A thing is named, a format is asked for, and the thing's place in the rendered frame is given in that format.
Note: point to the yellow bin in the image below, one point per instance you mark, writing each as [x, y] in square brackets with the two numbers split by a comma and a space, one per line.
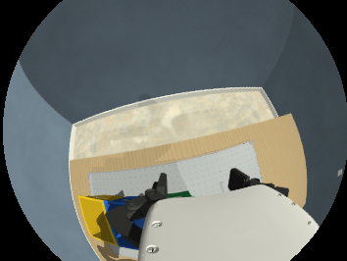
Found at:
[94, 216]

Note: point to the blue open-top bin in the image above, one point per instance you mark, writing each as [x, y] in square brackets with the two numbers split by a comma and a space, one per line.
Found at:
[121, 241]

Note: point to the grey perforated base plate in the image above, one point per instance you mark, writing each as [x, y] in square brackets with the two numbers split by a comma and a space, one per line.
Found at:
[203, 175]

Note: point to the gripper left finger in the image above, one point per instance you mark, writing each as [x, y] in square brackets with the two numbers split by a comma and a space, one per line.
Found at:
[121, 218]

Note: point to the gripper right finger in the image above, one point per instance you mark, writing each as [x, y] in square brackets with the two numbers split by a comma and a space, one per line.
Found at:
[238, 180]

